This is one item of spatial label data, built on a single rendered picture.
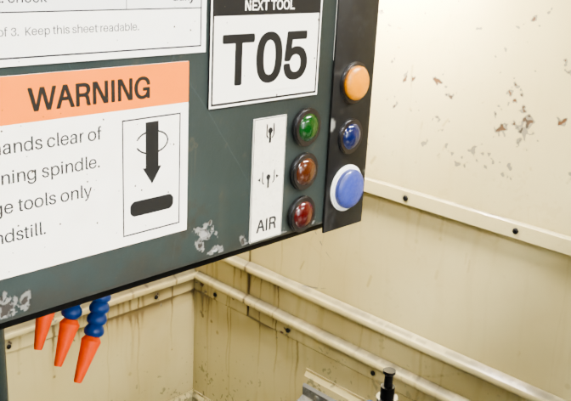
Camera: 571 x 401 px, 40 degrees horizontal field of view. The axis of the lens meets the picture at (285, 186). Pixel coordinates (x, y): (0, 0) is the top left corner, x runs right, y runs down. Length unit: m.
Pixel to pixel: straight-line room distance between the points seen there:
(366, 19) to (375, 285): 1.03
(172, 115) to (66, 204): 0.08
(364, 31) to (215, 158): 0.16
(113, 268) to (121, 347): 1.45
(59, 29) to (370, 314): 1.24
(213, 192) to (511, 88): 0.87
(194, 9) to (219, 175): 0.11
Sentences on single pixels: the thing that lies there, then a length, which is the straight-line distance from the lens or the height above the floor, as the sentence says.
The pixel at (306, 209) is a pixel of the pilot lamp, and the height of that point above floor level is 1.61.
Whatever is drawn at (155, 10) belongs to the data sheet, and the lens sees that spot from 0.45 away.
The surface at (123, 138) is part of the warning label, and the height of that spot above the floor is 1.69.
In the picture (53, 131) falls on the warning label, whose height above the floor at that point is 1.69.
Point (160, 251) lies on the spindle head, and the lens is 0.49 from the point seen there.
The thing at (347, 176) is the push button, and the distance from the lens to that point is 0.59.
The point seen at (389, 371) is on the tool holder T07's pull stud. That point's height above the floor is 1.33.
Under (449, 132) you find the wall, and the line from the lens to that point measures 1.39.
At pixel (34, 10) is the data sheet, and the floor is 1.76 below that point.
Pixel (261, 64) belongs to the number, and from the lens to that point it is 0.51.
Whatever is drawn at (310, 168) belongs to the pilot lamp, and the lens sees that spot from 0.56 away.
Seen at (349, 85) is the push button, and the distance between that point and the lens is 0.57.
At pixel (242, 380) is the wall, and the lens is 1.95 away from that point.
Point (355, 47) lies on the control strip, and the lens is 0.58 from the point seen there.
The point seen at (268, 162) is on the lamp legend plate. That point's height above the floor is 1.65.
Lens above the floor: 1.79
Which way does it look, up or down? 17 degrees down
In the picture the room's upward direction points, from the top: 3 degrees clockwise
